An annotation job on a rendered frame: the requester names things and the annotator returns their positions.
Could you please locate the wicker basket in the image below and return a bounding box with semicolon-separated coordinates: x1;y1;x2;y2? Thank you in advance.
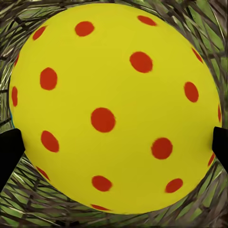
0;0;228;228

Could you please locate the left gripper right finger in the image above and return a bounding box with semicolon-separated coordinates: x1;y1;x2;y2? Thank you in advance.
212;127;228;173

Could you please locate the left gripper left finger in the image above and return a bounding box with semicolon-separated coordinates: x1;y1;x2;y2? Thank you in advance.
0;128;25;193

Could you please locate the easter egg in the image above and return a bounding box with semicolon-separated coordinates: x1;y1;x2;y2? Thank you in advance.
9;3;222;215

